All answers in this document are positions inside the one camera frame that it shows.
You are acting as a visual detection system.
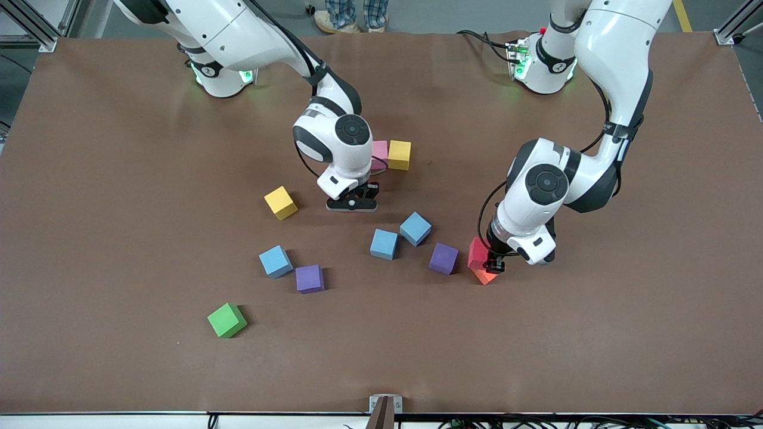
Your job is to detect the red foam block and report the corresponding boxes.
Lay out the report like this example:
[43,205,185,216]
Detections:
[468,237,491,269]

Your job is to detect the yellow foam block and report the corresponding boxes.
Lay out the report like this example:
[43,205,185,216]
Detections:
[387,140,412,171]
[264,186,299,221]

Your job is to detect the blue foam block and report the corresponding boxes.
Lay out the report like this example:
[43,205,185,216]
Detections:
[258,245,294,279]
[370,229,399,261]
[399,212,433,247]

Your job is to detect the purple foam block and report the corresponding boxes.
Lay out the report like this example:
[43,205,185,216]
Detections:
[296,265,325,294]
[429,243,460,275]

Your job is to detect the brown table cover sheet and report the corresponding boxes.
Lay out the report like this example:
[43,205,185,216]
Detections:
[0,30,763,416]

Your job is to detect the plaid trouser leg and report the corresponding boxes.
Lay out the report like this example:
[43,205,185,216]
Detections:
[364,0,389,27]
[325,0,357,28]

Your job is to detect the green foam block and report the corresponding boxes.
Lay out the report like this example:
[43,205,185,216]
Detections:
[207,303,248,339]

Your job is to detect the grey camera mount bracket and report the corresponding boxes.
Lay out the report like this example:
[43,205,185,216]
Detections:
[367,395,404,429]

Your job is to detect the black base cable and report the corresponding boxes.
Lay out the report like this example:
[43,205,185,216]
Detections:
[456,30,516,63]

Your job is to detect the aluminium frame profile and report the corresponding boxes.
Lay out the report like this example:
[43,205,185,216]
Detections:
[714,0,763,46]
[0,0,84,53]

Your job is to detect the white table edge rail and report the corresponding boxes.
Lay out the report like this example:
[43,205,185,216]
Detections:
[0,412,763,429]

